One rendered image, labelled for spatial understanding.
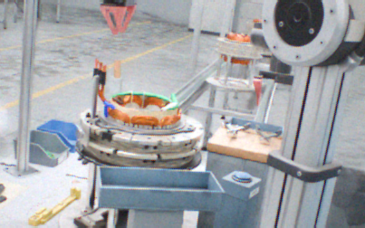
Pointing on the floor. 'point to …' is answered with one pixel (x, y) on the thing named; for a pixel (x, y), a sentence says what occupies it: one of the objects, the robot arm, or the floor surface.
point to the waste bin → (336, 216)
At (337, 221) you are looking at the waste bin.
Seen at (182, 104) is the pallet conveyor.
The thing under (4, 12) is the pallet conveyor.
